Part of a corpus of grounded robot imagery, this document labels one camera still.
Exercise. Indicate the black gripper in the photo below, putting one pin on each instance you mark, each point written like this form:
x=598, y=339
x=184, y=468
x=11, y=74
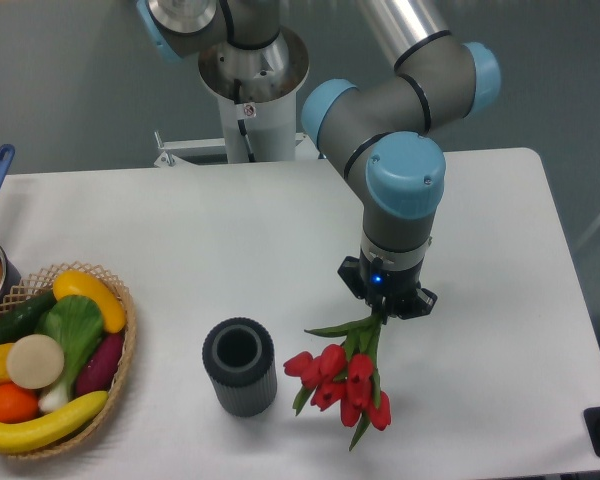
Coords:
x=388, y=281

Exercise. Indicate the red tulip bouquet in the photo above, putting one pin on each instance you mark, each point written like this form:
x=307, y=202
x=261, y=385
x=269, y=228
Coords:
x=345, y=374

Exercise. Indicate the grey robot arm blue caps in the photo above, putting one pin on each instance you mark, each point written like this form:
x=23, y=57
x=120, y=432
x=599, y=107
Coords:
x=377, y=140

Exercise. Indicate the dark grey ribbed vase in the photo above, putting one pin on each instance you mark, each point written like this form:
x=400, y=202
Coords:
x=239, y=357

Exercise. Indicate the purple sweet potato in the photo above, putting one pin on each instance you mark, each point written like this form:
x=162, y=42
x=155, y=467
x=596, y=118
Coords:
x=99, y=371

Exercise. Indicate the green bok choy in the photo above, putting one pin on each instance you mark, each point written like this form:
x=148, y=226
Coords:
x=76, y=324

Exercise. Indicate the woven wicker basket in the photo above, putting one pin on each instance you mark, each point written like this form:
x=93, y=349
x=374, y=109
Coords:
x=41, y=282

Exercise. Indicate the beige round disc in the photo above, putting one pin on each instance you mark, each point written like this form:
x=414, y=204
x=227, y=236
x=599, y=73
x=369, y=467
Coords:
x=35, y=361

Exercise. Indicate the green cucumber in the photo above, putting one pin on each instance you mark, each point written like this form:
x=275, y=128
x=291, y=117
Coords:
x=23, y=319

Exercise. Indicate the orange fruit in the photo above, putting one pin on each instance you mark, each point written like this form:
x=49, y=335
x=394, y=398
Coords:
x=17, y=404

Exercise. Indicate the yellow banana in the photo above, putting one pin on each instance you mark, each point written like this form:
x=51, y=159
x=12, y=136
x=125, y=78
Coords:
x=19, y=438

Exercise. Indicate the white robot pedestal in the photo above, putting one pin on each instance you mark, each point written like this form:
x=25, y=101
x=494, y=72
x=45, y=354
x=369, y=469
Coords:
x=255, y=92

